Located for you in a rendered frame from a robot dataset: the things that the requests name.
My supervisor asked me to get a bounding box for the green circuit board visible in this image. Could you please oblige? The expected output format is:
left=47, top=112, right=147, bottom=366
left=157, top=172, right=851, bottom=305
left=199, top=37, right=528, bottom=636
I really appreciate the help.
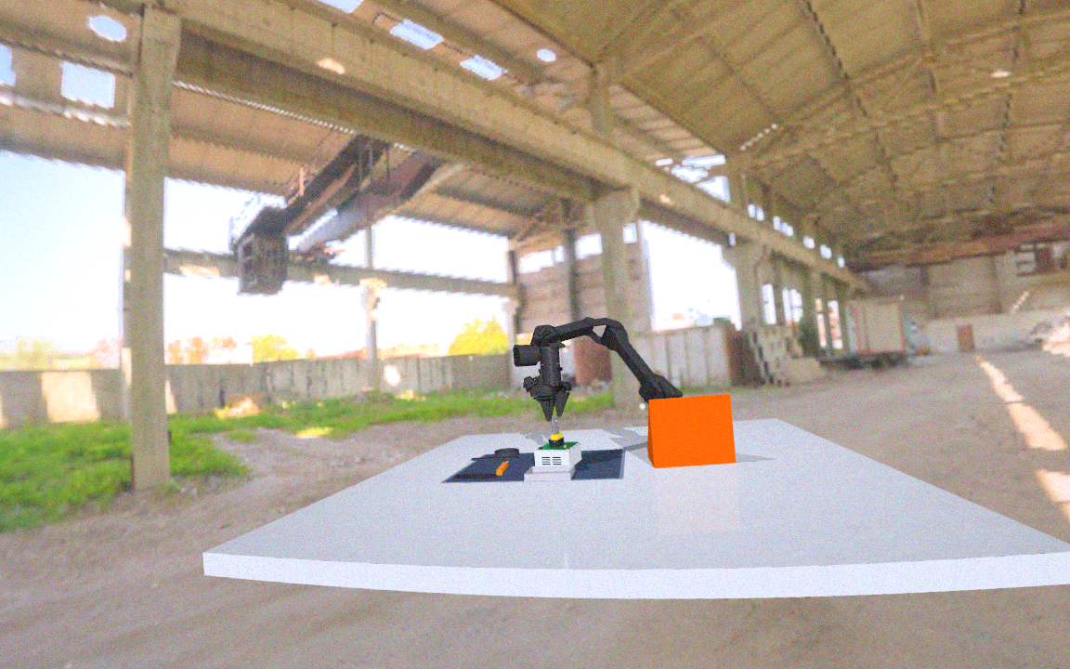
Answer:
left=536, top=441, right=578, bottom=450

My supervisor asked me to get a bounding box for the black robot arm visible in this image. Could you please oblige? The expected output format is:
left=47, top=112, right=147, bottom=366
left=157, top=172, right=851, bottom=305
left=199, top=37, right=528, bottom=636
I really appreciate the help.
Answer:
left=513, top=317, right=683, bottom=402

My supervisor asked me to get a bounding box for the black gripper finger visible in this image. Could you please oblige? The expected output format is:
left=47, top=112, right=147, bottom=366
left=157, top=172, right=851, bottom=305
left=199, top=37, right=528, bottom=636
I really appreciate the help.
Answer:
left=533, top=396, right=556, bottom=422
left=553, top=392, right=570, bottom=417

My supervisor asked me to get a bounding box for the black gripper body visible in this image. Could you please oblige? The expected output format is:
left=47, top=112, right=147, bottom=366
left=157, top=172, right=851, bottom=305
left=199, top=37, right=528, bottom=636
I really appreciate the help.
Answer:
left=530, top=364, right=572, bottom=398

